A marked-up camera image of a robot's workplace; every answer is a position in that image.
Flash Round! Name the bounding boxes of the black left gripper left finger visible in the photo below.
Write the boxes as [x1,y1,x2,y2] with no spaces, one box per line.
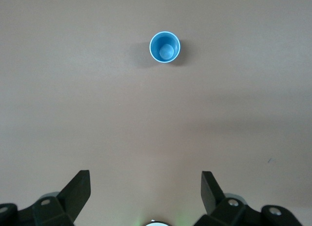
[0,170,91,226]

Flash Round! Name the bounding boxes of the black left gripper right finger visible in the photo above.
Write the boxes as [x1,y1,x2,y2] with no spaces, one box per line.
[192,171,303,226]

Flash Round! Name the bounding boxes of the blue plastic cup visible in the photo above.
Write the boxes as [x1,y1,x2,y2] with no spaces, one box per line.
[149,30,181,64]

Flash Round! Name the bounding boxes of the brown table cover sheet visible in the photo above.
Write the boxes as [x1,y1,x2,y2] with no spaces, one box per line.
[0,0,312,226]

